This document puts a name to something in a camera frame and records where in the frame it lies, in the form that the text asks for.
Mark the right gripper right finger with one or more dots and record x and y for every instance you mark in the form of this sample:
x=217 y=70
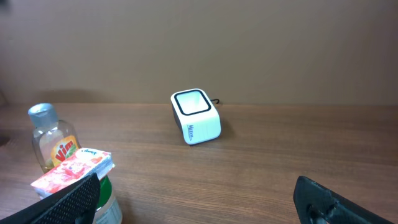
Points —
x=316 y=204

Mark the clear Vim dish soap bottle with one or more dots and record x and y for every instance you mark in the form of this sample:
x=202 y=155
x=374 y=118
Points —
x=53 y=139

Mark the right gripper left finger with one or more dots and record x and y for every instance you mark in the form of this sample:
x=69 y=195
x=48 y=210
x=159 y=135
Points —
x=75 y=204

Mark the red white Kleenex tissue pack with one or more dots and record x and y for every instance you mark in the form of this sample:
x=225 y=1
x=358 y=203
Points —
x=82 y=163

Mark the white barcode scanner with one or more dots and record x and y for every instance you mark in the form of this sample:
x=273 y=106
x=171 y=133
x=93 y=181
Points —
x=196 y=116

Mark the green lid white jar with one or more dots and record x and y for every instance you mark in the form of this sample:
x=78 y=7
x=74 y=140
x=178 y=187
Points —
x=108 y=210

